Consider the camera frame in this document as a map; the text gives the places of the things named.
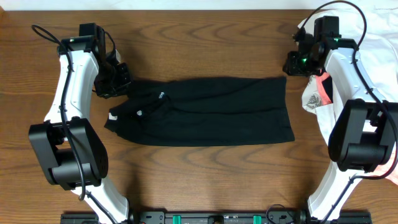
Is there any black t-shirt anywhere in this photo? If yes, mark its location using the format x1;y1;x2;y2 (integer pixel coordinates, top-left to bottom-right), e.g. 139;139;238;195
104;77;295;147

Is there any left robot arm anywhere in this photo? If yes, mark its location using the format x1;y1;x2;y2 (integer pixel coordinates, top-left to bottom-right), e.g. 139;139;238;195
29;23;134;223

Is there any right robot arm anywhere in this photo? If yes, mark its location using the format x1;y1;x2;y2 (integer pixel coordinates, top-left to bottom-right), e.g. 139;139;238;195
283;16;397;223

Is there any white leaf-print garment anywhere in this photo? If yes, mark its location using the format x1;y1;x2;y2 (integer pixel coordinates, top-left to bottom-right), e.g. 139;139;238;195
302;75;322;114

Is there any pink garment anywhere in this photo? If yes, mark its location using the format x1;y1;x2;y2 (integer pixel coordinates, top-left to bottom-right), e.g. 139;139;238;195
315;72;333;105

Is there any white t-shirt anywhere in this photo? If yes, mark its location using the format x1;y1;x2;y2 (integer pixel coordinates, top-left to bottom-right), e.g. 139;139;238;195
298;8;397;142

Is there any black right cable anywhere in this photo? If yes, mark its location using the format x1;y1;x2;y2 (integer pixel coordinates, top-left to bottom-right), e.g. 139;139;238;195
292;0;398;224

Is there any black cable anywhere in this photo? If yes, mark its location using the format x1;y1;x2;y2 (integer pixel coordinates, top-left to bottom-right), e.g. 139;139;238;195
30;24;118;224
292;0;398;224

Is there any black left cable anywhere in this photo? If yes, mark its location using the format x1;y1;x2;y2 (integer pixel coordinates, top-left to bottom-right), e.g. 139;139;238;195
30;24;118;224

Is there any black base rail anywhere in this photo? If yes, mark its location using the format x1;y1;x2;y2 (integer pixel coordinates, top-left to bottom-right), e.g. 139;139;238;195
60;210;373;224

